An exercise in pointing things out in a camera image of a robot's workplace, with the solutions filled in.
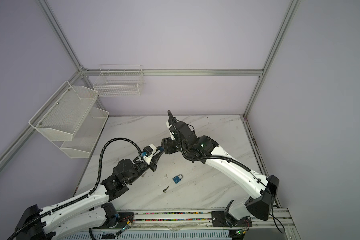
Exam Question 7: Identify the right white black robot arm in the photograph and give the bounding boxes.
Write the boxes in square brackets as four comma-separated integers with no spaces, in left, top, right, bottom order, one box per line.
[162,111,280,227]

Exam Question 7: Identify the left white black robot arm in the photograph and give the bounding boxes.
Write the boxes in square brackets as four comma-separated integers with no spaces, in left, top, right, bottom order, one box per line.
[9,146,164,240]

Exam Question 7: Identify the large blue padlock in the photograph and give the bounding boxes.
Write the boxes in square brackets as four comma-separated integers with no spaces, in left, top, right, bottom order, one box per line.
[173,174,183,184]

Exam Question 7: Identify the white mesh two-tier shelf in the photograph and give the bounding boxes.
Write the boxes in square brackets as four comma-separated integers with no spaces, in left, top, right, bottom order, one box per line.
[29,81,109,159]

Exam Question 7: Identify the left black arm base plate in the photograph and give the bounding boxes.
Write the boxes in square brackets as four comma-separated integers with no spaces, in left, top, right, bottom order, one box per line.
[108,212,135,229]

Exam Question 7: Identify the right black cable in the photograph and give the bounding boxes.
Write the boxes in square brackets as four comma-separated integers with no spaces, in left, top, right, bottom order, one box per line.
[169,119,286,235]

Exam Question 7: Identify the left black corrugated cable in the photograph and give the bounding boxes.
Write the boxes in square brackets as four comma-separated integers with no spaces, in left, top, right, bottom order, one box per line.
[6,137,143,240]

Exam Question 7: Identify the white wire basket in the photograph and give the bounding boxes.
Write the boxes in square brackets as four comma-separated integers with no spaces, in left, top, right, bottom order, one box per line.
[93,65,145,97]

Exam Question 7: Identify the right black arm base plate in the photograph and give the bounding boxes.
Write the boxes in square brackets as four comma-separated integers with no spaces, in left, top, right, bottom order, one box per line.
[211,211,253,228]

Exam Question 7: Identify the aluminium frame profiles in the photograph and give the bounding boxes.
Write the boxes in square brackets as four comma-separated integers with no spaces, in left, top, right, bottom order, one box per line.
[0,1,301,173]

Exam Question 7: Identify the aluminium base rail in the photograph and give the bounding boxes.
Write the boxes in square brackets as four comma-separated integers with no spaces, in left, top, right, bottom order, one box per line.
[42,208,296,237]

